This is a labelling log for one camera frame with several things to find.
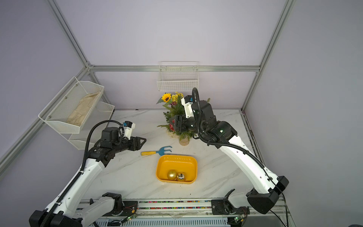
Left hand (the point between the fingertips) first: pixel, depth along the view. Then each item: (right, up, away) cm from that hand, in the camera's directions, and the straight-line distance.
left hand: (141, 141), depth 78 cm
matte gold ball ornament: (+17, -20, +3) cm, 26 cm away
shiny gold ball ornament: (+23, -20, +2) cm, 31 cm away
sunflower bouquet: (+15, +26, +14) cm, 33 cm away
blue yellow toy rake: (+8, -9, +17) cm, 21 cm away
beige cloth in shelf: (-34, +14, -2) cm, 36 cm away
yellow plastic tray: (+26, -17, +12) cm, 33 cm away
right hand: (+21, +11, -13) cm, 27 cm away
